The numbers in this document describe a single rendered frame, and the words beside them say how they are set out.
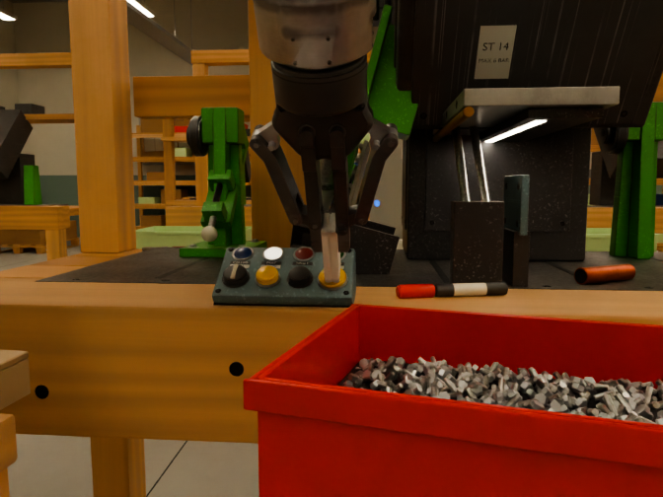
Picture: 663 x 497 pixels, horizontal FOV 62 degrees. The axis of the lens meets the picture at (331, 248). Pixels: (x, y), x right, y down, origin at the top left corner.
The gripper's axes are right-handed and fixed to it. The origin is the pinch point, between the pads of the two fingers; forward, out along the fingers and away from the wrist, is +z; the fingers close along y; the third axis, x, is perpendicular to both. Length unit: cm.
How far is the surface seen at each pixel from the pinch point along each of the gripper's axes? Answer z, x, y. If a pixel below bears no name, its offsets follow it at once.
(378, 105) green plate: -0.4, 30.2, 4.5
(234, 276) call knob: 3.3, -0.9, -10.4
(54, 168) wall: 550, 859, -648
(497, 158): 14.1, 39.1, 24.4
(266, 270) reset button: 3.3, 0.1, -7.1
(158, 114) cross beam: 21, 70, -46
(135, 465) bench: 85, 18, -52
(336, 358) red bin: -1.5, -14.9, 1.6
